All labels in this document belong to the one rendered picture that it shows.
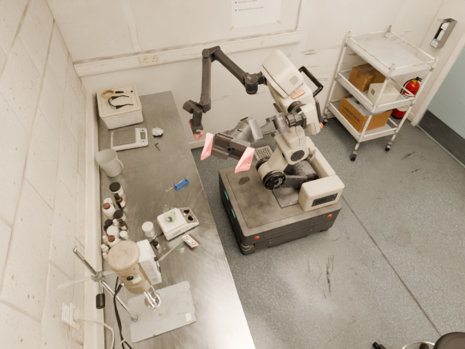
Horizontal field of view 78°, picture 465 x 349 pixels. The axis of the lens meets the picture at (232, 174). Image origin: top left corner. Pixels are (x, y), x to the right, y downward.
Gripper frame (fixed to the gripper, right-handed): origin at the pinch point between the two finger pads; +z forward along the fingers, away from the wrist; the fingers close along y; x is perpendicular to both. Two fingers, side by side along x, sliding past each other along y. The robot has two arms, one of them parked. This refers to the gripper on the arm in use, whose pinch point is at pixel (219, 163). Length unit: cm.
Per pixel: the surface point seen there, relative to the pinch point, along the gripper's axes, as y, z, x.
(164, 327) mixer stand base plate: 10, 6, -96
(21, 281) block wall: 45, 31, -44
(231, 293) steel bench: -13, -19, -89
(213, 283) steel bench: -2, -21, -89
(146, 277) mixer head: 15, 11, -49
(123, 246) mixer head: 22.7, 12.1, -35.8
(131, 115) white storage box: 108, -108, -71
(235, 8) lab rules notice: 65, -184, 5
